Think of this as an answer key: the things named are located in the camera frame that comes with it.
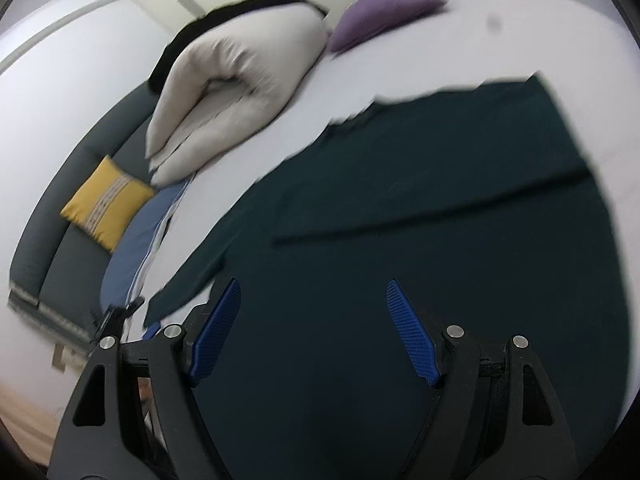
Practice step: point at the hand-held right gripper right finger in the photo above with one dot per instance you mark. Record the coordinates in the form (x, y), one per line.
(412, 332)

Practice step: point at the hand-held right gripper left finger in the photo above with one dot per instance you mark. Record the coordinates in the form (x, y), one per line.
(216, 330)

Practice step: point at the dark green garment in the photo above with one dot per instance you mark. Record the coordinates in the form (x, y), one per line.
(400, 210)

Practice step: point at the grey sofa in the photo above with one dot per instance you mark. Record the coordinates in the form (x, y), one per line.
(65, 260)

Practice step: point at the yellow cushion with patterned band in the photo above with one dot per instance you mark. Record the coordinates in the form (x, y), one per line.
(107, 202)

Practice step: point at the folded cream duvet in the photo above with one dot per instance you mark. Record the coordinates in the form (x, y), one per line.
(225, 85)

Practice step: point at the black cloth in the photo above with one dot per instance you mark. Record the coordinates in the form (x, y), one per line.
(172, 55)

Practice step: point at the white bed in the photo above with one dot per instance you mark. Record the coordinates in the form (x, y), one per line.
(450, 45)

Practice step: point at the purple pillow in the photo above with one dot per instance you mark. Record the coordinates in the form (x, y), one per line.
(380, 10)

